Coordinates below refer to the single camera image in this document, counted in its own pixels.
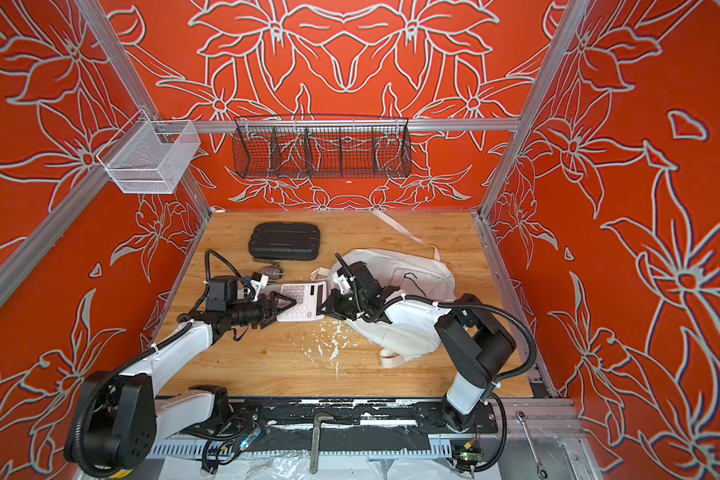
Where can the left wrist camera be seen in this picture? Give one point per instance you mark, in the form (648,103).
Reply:
(257,282)

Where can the steel wrench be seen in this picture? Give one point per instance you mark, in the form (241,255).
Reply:
(542,472)

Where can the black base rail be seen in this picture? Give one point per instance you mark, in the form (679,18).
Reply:
(425,414)

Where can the steel ball valve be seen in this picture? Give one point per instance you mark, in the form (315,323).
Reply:
(273,271)

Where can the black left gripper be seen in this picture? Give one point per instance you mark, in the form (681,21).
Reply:
(267,315)

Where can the white wire wall basket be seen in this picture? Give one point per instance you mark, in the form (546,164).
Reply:
(144,160)

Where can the metal clamp handle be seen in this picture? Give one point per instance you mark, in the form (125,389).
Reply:
(319,420)

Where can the black wire wall basket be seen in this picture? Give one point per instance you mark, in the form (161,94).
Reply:
(330,147)

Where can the white student backpack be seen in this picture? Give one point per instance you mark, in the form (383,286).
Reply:
(409,294)

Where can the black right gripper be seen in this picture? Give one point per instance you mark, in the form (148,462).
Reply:
(331,304)

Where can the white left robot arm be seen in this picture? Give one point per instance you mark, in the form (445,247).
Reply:
(118,416)

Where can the pink calculator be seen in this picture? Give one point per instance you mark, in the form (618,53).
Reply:
(310,296)

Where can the black plastic tool case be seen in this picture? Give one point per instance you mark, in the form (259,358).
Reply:
(292,241)

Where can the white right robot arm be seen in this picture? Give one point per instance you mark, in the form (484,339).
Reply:
(486,345)

